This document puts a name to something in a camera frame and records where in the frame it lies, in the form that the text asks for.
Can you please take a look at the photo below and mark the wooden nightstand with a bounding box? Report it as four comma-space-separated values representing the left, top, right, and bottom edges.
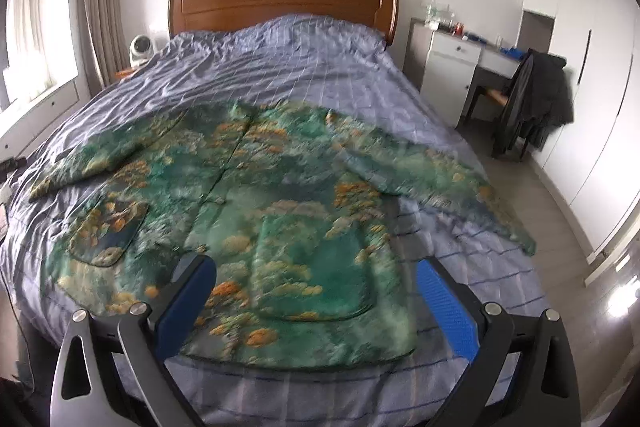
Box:
115, 67, 136, 80

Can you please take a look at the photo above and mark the black jacket on chair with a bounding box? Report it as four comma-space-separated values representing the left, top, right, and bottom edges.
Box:
491, 49, 574, 157

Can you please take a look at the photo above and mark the white bedside cabinet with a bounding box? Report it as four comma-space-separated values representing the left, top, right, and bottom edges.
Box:
402, 18, 482, 127

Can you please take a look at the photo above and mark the small white desk fan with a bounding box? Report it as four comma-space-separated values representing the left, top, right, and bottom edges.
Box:
129, 35, 155, 68

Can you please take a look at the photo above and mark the green floral patterned jacket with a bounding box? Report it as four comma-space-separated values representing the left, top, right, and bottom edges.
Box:
29, 102, 535, 369

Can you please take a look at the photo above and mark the wooden chair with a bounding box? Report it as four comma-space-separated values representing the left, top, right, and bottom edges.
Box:
464, 86, 509, 124

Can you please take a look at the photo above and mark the white desk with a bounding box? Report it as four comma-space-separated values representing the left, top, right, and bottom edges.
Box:
462, 42, 526, 118

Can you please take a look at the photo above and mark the white wardrobe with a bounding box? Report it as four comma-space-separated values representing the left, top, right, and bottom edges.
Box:
523, 0, 637, 257

